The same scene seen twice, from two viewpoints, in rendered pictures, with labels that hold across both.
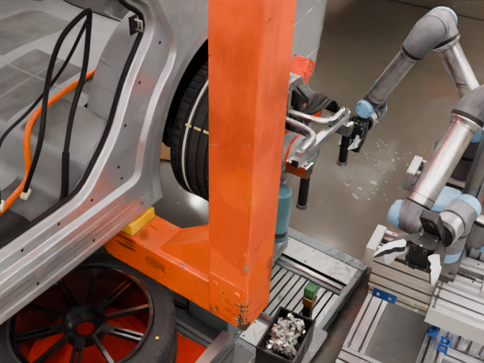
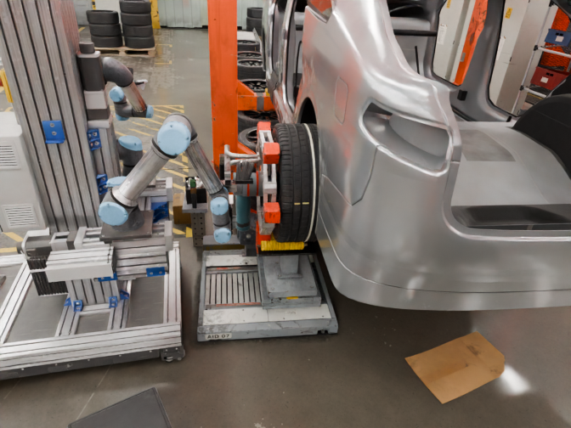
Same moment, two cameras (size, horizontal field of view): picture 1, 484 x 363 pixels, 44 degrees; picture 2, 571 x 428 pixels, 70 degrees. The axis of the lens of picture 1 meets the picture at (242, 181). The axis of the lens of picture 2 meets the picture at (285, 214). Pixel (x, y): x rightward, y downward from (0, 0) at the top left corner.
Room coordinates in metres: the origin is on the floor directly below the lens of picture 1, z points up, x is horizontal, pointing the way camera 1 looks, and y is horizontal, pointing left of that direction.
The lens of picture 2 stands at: (3.60, -1.40, 1.89)
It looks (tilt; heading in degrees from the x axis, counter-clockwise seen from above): 31 degrees down; 138
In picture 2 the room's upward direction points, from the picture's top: 4 degrees clockwise
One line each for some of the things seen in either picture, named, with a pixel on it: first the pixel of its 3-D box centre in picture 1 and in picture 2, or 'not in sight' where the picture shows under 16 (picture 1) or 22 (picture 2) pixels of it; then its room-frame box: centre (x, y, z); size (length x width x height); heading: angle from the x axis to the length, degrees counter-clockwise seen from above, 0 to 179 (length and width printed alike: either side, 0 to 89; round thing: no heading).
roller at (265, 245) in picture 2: not in sight; (282, 244); (2.15, -0.11, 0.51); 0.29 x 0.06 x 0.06; 57
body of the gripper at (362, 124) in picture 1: (359, 126); not in sight; (2.13, -0.49, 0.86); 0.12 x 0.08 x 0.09; 148
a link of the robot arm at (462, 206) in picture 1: (459, 214); (118, 93); (1.19, -0.58, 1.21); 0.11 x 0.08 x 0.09; 139
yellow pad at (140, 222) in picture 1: (130, 214); not in sight; (1.69, 0.42, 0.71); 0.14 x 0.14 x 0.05; 57
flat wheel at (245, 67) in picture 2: not in sight; (251, 70); (-2.16, 2.82, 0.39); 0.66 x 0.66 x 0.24
